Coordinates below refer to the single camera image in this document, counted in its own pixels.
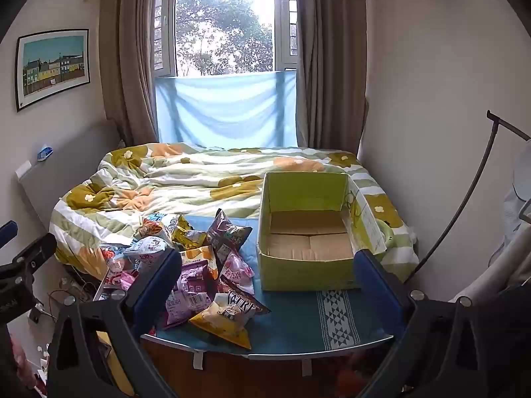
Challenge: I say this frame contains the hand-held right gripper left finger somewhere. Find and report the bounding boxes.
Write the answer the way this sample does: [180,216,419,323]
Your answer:
[46,248,183,398]

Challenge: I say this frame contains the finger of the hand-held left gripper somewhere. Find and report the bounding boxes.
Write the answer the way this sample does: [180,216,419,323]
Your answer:
[0,221,18,249]
[0,233,57,280]

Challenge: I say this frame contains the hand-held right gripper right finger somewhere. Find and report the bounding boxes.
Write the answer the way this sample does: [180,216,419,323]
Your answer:
[353,249,486,398]

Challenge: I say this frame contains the pile of snack packets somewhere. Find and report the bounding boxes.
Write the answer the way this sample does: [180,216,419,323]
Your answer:
[99,208,272,351]

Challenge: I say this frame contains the green cardboard box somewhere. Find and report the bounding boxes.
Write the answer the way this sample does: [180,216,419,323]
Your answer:
[256,171,388,292]

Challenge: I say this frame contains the red cloth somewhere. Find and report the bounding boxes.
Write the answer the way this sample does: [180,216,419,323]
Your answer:
[0,334,40,392]

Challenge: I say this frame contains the grey bed headboard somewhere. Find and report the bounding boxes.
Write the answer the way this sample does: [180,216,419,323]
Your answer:
[17,119,123,237]

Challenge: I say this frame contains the floral striped quilt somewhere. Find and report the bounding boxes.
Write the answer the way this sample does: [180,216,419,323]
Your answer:
[49,143,416,283]

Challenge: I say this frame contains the brown wooden table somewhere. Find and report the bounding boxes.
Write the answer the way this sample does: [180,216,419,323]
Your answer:
[93,274,399,398]

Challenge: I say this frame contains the dark metal clothes rack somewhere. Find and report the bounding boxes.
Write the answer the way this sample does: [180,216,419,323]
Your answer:
[415,110,531,275]

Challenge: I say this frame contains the grey white garments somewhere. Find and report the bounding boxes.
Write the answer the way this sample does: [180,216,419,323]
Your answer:
[450,137,531,304]

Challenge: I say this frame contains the framed houses picture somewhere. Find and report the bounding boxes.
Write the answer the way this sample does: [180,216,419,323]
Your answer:
[15,29,91,112]

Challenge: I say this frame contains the light blue cloth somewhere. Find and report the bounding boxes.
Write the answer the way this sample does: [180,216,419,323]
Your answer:
[154,70,298,150]

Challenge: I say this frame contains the brown curtain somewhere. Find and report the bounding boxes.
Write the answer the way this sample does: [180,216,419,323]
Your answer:
[294,0,370,154]
[99,0,160,147]

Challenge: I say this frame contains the white framed window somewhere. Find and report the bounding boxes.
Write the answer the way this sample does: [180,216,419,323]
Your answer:
[153,0,298,79]

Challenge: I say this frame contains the floor cables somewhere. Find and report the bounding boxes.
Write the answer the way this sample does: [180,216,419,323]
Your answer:
[39,271,102,326]

